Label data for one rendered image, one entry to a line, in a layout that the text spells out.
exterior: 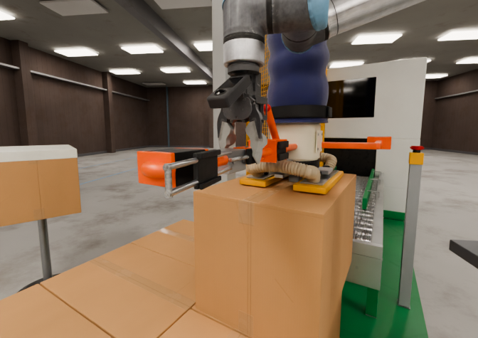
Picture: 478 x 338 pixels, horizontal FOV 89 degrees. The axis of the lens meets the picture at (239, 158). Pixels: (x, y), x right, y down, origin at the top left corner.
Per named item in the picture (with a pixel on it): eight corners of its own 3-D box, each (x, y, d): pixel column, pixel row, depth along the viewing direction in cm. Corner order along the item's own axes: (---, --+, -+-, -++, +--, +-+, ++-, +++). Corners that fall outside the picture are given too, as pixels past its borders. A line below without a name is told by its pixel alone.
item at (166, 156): (177, 174, 45) (176, 147, 44) (209, 178, 41) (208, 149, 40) (138, 183, 38) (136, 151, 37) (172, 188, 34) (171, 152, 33)
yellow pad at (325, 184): (318, 173, 103) (319, 161, 103) (343, 175, 98) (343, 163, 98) (291, 191, 74) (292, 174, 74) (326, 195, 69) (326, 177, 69)
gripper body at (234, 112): (268, 123, 57) (269, 70, 56) (250, 122, 50) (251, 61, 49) (240, 124, 61) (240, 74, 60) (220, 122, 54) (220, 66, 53)
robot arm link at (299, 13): (326, -4, 55) (271, 2, 57) (335, -37, 44) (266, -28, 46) (324, 40, 56) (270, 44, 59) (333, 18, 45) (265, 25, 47)
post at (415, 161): (397, 299, 164) (409, 151, 152) (409, 303, 160) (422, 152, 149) (397, 305, 158) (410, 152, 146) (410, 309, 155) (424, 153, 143)
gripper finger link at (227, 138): (236, 159, 61) (247, 124, 58) (222, 162, 56) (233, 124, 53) (226, 155, 62) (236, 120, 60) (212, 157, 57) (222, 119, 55)
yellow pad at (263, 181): (276, 170, 113) (277, 159, 113) (297, 171, 108) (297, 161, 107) (239, 184, 84) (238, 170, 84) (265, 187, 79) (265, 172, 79)
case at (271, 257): (270, 240, 131) (272, 166, 127) (351, 260, 110) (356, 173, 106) (195, 308, 81) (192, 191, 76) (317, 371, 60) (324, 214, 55)
